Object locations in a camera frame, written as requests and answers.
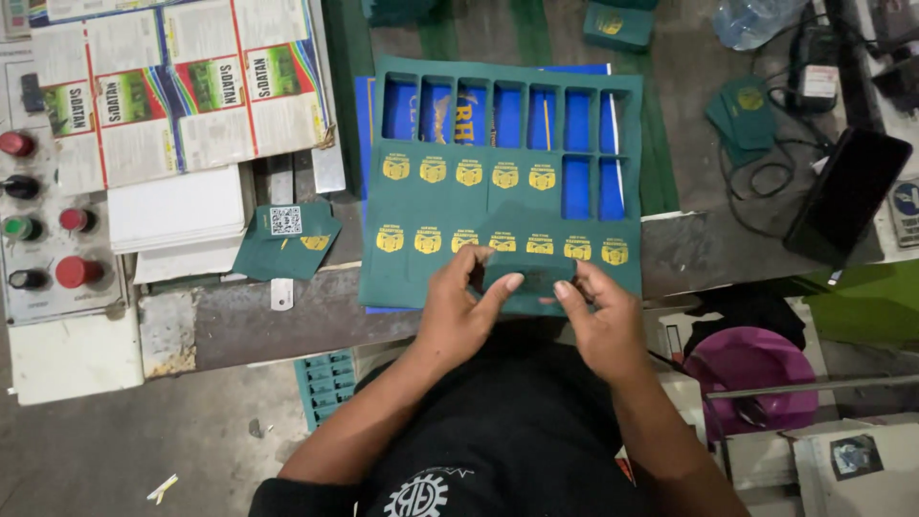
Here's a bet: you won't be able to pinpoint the stack of colourful printed sheets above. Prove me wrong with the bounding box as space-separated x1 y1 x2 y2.
27 0 337 196

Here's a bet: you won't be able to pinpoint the grey control panel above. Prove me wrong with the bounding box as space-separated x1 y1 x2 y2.
0 43 130 326

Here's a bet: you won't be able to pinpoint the black power adapter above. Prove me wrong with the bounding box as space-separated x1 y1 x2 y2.
788 24 841 113

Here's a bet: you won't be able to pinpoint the black knob switch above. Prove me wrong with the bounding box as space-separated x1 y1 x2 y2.
1 174 42 201

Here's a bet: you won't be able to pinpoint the blue printed sheet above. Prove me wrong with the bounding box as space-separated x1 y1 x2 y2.
354 63 627 315

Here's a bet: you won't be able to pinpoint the green cards with square code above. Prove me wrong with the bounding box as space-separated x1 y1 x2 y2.
232 201 343 281

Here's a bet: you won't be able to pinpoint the white paper scrap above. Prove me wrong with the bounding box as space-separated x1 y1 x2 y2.
146 473 179 505

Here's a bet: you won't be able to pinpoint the green push button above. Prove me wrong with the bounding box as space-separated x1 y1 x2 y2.
1 215 43 242

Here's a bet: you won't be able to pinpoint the person's right hand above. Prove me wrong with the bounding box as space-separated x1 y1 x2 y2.
553 258 650 387

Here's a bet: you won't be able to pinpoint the green punched-out card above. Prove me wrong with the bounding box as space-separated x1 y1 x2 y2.
482 253 579 297

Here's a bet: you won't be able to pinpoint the black smartphone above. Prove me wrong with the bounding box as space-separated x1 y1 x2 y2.
783 127 914 270

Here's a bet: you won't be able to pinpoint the green die-cut printed sheet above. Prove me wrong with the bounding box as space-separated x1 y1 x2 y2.
358 56 644 317

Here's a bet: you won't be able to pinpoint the green plastic sheet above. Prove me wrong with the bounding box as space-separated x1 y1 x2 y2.
803 260 919 346

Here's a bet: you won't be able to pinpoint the person's black shirt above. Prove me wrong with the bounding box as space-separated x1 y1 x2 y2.
249 316 650 517

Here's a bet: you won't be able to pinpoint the black cable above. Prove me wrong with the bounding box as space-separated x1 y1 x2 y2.
718 14 891 238

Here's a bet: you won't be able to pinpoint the purple plastic basin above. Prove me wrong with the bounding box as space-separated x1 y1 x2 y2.
683 326 820 441

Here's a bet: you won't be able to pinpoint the stack of white paper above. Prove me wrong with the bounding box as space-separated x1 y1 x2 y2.
106 165 248 285

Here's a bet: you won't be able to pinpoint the green cards with gold emblem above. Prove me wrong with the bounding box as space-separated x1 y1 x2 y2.
704 76 777 169

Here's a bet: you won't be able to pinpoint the stack of green cards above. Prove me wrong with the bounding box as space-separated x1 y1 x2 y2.
582 1 656 53

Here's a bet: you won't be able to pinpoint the white carton box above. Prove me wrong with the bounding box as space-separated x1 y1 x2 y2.
725 413 919 517

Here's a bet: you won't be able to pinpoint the green die-cut waste sheet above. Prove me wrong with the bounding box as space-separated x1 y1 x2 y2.
293 348 358 432

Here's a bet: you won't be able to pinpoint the person's left hand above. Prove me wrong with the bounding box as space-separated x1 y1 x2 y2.
414 245 526 371

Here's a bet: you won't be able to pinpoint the small red push button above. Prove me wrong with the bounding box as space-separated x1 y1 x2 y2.
59 207 97 233

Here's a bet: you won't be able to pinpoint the clear plastic water bottle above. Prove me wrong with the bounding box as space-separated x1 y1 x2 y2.
712 0 810 51

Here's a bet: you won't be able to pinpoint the large red push button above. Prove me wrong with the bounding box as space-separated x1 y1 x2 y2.
55 256 105 290

